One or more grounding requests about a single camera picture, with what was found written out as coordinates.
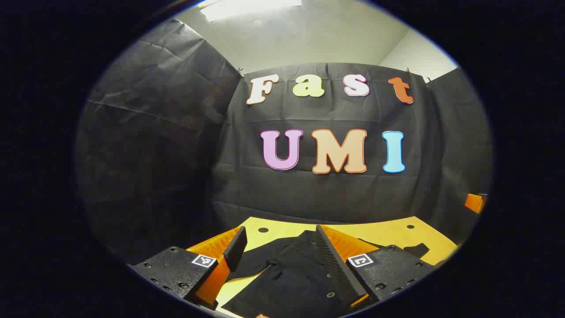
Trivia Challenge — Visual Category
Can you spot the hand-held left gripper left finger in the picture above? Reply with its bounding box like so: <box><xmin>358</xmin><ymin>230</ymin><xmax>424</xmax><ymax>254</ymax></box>
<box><xmin>128</xmin><ymin>226</ymin><xmax>248</xmax><ymax>310</ymax></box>

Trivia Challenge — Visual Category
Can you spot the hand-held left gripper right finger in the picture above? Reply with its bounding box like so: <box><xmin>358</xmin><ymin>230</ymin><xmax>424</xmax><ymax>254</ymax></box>
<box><xmin>314</xmin><ymin>224</ymin><xmax>437</xmax><ymax>308</ymax></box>

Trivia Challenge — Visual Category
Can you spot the black garment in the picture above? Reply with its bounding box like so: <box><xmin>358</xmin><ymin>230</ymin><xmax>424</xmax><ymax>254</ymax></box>
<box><xmin>221</xmin><ymin>230</ymin><xmax>431</xmax><ymax>318</ymax></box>

